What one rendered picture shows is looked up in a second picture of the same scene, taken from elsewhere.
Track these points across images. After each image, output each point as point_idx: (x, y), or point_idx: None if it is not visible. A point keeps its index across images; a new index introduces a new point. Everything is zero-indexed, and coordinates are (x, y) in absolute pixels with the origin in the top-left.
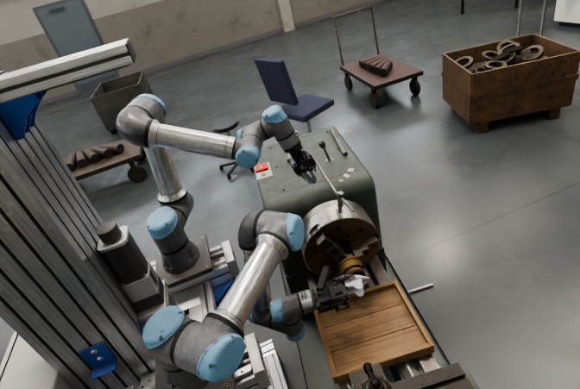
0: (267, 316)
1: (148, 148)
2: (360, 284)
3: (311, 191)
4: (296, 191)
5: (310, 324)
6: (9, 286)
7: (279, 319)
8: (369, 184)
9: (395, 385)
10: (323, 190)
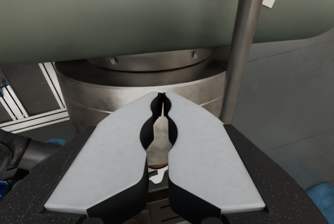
0: (9, 165)
1: None
2: (160, 178)
3: (124, 22)
4: None
5: None
6: None
7: None
8: (317, 35)
9: (153, 203)
10: (179, 28)
